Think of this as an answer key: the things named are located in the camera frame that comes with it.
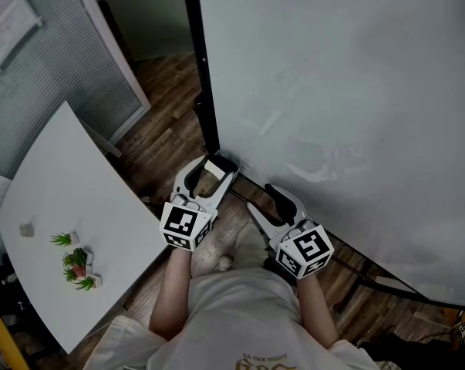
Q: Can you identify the small red potted plant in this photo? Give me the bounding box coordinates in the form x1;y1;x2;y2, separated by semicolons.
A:
63;264;93;283

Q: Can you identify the white wall document holder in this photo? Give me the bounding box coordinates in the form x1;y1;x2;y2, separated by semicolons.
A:
0;0;44;76

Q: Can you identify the white table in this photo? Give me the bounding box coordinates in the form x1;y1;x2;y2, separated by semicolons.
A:
0;100;171;355

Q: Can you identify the translucent plastic waste bin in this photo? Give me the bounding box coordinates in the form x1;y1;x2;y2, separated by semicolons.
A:
215;149;243;184

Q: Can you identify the person's right forearm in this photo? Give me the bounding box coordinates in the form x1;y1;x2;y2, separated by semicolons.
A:
295;274;340;349

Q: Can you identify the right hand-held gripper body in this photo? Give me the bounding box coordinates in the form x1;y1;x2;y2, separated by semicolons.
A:
268;217;335;281

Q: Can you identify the person's left forearm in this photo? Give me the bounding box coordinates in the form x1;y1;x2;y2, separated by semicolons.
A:
149;247;193;341

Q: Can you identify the white eraser block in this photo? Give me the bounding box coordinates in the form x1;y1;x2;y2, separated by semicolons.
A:
204;159;227;180

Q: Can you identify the black bag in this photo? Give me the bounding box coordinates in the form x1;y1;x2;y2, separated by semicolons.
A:
355;331;465;370

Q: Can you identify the small green potted plant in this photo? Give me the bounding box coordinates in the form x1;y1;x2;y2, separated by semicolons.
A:
49;231;79;248
74;274;103;292
62;247;93;267

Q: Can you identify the person's white t-shirt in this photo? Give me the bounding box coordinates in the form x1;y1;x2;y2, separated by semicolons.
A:
83;267;382;370

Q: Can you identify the large white whiteboard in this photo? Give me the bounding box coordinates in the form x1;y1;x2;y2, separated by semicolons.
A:
180;0;465;311

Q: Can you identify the person's light trouser leg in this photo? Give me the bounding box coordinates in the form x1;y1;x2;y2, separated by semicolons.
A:
200;221;270;273

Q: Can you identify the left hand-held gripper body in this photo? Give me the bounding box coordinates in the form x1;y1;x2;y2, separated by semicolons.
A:
159;192;219;252

